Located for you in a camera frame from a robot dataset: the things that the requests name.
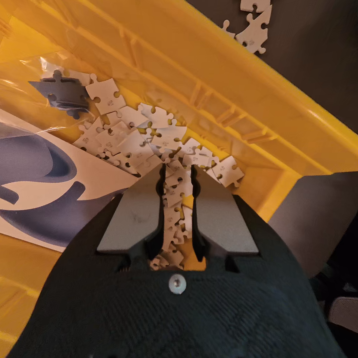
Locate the clear plastic bag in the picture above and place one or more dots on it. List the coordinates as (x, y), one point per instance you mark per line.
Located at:
(25, 112)

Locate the pile of puzzle pieces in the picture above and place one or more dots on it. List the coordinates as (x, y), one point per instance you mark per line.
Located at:
(134, 142)

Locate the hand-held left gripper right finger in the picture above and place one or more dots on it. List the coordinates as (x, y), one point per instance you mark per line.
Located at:
(223, 223)

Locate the yellow plastic bin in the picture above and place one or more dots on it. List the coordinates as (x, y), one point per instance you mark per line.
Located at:
(195, 70)

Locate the white card with blue shapes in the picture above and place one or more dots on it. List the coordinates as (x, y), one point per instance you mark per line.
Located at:
(92, 179)

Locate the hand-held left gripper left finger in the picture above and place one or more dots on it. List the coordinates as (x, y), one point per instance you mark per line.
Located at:
(131, 221)

